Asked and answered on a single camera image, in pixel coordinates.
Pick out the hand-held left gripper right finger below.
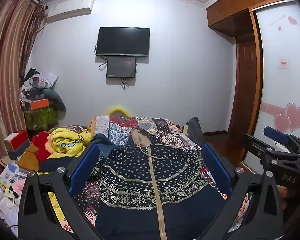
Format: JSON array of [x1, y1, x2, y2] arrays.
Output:
[[201, 143, 284, 240]]

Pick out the white air conditioner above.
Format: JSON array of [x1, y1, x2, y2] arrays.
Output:
[[45, 0, 95, 23]]

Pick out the striped brown curtain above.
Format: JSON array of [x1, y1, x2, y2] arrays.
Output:
[[0, 0, 49, 178]]

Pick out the orange box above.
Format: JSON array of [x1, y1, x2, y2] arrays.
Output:
[[30, 99, 50, 110]]

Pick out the dark jeans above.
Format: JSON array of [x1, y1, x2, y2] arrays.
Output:
[[185, 116, 204, 145]]

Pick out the brown wooden door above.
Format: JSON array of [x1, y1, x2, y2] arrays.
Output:
[[227, 36, 257, 134]]

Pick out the green patterned cloth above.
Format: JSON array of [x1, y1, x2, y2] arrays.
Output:
[[24, 107, 59, 130]]

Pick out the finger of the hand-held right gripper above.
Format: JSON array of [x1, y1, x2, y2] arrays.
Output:
[[263, 126, 300, 154], [243, 133, 300, 161]]

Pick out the small black wall monitor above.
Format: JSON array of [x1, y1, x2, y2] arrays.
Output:
[[106, 56, 137, 78]]

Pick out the yellow cartoon blanket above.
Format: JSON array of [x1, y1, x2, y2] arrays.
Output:
[[37, 127, 93, 230]]

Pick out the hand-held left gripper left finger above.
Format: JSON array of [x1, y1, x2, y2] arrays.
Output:
[[17, 144, 103, 240]]

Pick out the brown cloth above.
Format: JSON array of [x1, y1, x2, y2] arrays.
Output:
[[17, 145, 40, 172]]

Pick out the wooden wardrobe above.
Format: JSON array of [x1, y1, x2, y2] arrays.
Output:
[[206, 0, 294, 38]]

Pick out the stack of magazines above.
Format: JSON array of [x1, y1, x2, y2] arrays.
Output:
[[0, 160, 28, 188]]

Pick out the navy patterned hooded jacket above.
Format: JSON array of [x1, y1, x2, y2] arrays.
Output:
[[95, 127, 232, 240]]

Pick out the red box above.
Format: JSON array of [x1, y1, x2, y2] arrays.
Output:
[[4, 130, 30, 151]]

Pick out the black wall television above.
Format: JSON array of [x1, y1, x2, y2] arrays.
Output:
[[96, 27, 151, 57]]

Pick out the patchwork printed bedspread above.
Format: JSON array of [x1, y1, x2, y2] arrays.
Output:
[[82, 115, 250, 234]]

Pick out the white plastic bags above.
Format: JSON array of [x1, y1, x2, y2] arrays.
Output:
[[0, 180, 22, 222]]

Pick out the red plush cloth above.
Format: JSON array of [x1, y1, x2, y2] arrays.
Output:
[[31, 131, 56, 163]]

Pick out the pile of mixed clothes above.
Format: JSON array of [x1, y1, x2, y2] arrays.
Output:
[[20, 68, 67, 113]]

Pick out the yellow fuzzy object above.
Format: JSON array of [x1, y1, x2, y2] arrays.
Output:
[[107, 106, 130, 117]]

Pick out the blue denim cloth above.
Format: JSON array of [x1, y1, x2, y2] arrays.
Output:
[[91, 133, 118, 158]]

